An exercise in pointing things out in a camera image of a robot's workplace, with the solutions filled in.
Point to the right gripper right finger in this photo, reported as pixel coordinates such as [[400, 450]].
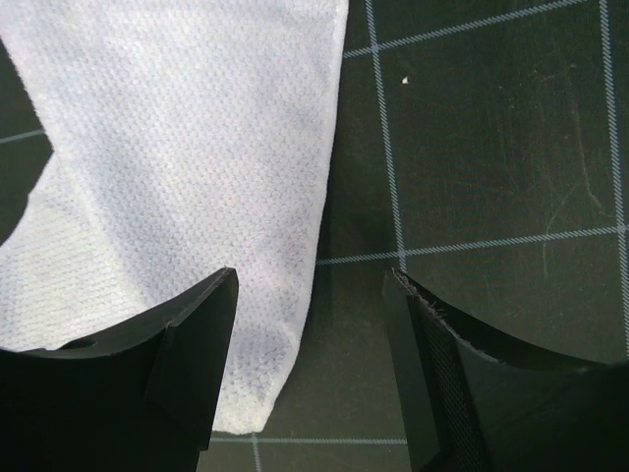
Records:
[[475, 398]]

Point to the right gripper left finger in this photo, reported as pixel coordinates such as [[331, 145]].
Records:
[[138, 396]]

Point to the white cloth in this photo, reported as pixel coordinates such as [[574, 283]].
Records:
[[186, 136]]

